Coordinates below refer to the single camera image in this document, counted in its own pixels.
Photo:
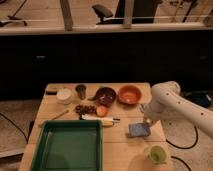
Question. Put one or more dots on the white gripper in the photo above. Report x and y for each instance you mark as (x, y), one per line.
(150, 121)

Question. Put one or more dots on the blue grey sponge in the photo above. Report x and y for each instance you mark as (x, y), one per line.
(139, 130)

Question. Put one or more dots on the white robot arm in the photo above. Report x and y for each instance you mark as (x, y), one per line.
(167, 94)

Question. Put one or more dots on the green plastic tray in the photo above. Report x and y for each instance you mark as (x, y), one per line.
(69, 146)

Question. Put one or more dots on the orange bowl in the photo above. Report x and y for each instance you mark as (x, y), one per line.
(129, 95)

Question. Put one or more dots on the light green cup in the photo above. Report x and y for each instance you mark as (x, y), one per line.
(156, 154)

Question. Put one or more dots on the dark red bowl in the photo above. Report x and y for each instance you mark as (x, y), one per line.
(105, 96)

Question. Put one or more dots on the dark grape bunch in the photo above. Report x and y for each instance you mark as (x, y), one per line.
(85, 109)

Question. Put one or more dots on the dark metal cup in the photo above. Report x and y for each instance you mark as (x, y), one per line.
(81, 91)

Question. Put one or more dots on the wooden spoon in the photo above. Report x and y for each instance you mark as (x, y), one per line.
(56, 117)

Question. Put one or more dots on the white cup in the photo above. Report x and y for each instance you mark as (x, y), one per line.
(64, 96)

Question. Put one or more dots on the black small block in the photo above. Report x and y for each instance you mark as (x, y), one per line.
(50, 92)

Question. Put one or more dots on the black office chair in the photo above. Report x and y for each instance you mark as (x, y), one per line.
(143, 12)

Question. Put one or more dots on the white handled knife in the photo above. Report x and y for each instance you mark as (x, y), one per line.
(90, 117)

